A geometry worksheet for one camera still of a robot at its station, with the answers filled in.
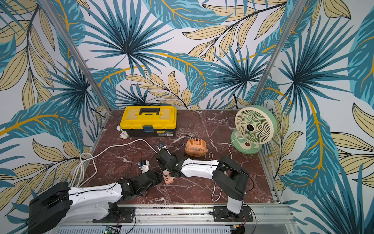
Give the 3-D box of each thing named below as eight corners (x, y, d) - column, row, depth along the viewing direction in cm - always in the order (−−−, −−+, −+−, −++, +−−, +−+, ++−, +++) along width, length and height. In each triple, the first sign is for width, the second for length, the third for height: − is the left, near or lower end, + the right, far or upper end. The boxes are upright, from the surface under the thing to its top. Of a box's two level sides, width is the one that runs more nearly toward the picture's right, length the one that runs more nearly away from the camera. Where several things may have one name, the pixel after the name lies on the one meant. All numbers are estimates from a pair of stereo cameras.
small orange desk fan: (185, 159, 95) (185, 148, 85) (185, 148, 100) (185, 137, 90) (205, 159, 95) (207, 149, 85) (204, 148, 101) (206, 137, 90)
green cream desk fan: (233, 157, 97) (250, 127, 71) (228, 136, 107) (242, 103, 82) (255, 157, 97) (281, 127, 71) (249, 136, 107) (269, 103, 82)
